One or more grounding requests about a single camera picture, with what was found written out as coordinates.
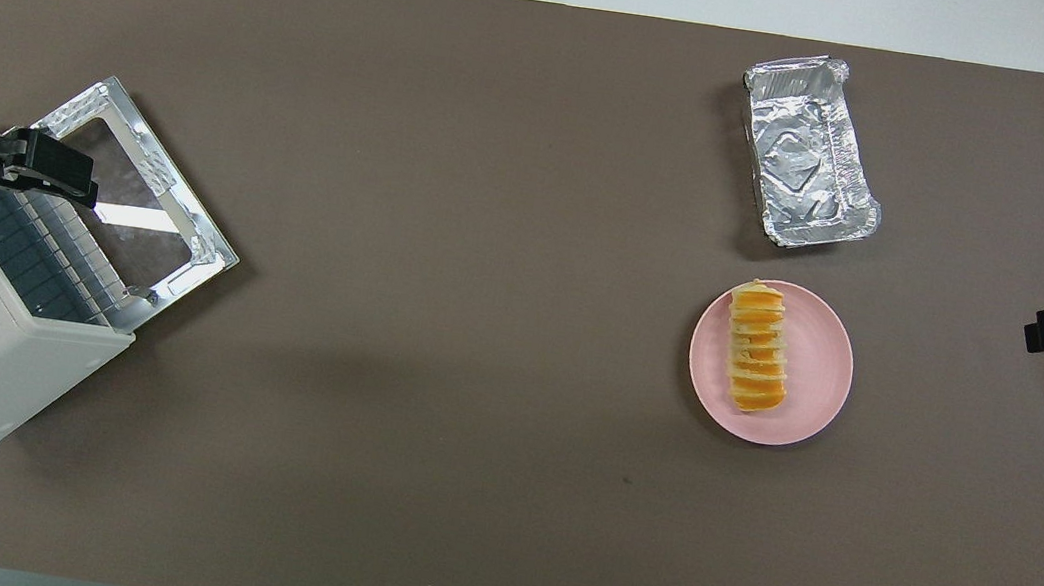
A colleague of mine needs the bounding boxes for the aluminium foil tray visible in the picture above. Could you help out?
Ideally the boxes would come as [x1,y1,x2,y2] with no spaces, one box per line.
[722,44,902,261]

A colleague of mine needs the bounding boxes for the sliced orange bread loaf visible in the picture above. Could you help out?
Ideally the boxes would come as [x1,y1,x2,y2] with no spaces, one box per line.
[716,276,801,418]

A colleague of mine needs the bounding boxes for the glass oven door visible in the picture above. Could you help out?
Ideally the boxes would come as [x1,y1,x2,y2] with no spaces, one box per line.
[5,66,261,341]

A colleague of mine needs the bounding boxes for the pink round plate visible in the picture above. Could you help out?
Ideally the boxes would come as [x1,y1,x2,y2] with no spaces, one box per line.
[678,270,865,456]

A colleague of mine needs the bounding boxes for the brown table mat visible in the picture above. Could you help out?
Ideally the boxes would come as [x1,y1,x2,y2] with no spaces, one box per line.
[0,0,1044,586]

